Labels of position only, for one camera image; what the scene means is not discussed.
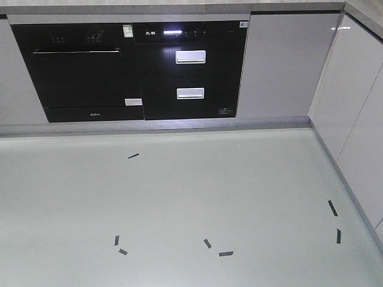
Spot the black built-in dishwasher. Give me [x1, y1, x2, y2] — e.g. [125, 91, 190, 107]
[11, 23, 144, 123]

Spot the grey side cabinet panel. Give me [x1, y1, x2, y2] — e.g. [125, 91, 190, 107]
[309, 13, 382, 251]

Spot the black disinfection cabinet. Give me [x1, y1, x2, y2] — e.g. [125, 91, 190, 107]
[133, 20, 247, 120]

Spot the grey cabinet door panel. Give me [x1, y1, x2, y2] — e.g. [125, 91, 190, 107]
[236, 13, 339, 118]

